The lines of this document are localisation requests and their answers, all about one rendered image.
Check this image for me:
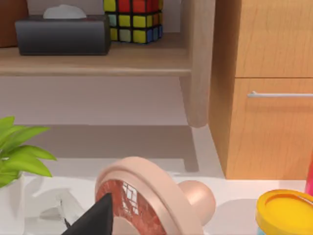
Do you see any long metal handle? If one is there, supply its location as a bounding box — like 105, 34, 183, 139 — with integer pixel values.
246, 91, 313, 99

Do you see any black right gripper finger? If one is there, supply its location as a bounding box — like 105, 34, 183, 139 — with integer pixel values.
61, 192, 114, 235

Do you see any black tissue box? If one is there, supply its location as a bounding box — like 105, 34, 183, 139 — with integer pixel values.
14, 4, 111, 56

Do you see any wooden drawer front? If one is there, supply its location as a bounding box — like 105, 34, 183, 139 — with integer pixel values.
226, 77, 313, 180

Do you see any pale wooden open shelf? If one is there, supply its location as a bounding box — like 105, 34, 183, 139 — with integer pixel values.
0, 0, 216, 128

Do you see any green potted plant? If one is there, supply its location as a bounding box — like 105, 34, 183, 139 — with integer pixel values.
0, 116, 58, 235

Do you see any pink round stamp seal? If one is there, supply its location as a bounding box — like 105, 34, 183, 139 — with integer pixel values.
94, 156, 217, 235

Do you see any pink red bottle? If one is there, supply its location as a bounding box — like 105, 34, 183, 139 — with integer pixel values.
304, 149, 313, 196

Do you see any wooden cupboard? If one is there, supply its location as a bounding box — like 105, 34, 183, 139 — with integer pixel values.
208, 0, 313, 180

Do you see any brown wooden object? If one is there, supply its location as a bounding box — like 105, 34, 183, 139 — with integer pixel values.
0, 0, 29, 48

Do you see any yellow lidded blue tub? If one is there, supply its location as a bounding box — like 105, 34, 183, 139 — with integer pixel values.
255, 188, 313, 235

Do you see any colourful puzzle cube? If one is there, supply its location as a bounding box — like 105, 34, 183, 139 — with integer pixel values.
103, 0, 164, 45

